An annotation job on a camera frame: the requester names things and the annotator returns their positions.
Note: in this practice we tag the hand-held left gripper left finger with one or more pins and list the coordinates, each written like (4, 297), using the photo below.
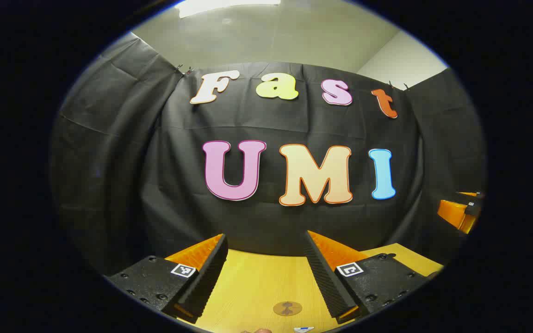
(204, 282)

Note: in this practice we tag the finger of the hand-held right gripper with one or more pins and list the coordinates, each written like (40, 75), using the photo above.
(454, 213)
(472, 194)

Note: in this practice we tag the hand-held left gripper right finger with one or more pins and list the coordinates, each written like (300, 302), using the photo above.
(324, 277)

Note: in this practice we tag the round cork coaster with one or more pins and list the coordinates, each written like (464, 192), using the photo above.
(287, 308)

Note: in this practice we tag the white toothpaste tube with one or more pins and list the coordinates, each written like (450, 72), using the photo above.
(303, 329)

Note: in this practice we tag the wooden desktop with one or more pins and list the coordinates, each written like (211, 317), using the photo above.
(257, 286)

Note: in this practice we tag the black backdrop cloth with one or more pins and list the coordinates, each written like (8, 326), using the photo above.
(266, 222)

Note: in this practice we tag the ceiling light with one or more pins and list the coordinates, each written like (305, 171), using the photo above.
(229, 6)

